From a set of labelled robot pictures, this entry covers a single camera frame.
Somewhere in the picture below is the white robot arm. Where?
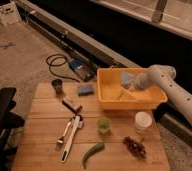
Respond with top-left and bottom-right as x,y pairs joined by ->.
131,65 -> 192,126

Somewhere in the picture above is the yellow plastic tray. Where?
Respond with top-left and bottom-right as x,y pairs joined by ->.
97,68 -> 167,110

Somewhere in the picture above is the small green cup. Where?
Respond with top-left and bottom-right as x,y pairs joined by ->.
97,117 -> 111,134

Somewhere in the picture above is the blue power device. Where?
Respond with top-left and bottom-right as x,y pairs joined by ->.
69,59 -> 94,82

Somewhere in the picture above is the blue sponge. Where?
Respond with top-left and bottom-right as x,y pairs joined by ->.
77,84 -> 94,96

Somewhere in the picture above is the dark grape bunch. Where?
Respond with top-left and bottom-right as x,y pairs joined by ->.
123,137 -> 146,159

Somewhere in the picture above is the dark small block tool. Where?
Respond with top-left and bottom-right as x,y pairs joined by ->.
62,98 -> 82,113

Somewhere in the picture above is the green chili pepper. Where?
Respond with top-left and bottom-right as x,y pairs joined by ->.
82,143 -> 105,168

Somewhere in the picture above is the dark metal cup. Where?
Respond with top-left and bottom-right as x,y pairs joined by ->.
51,79 -> 63,96

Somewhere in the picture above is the black chair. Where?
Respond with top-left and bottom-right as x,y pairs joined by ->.
0,87 -> 25,171

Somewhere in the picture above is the white cardboard box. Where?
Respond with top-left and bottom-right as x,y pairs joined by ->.
0,1 -> 21,27

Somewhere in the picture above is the black cable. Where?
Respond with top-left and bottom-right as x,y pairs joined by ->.
45,53 -> 81,83

